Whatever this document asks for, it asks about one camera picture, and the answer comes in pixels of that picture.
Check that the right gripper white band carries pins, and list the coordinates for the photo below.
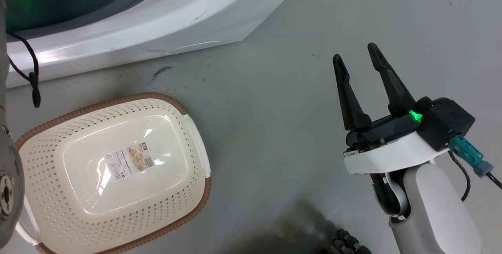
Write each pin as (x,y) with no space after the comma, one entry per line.
(388,150)

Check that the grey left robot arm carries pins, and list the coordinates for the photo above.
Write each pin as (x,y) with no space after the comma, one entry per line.
(8,160)

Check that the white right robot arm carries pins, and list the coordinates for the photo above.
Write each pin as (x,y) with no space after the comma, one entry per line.
(435,211)

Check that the white washing machine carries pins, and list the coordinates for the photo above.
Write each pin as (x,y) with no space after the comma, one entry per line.
(164,22)

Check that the cream perforated laundry basket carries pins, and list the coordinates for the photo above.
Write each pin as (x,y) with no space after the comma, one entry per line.
(117,207)

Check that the paper product label sticker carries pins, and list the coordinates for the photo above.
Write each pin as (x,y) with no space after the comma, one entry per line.
(131,160)

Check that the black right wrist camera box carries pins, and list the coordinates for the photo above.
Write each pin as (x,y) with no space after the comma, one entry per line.
(445,122)

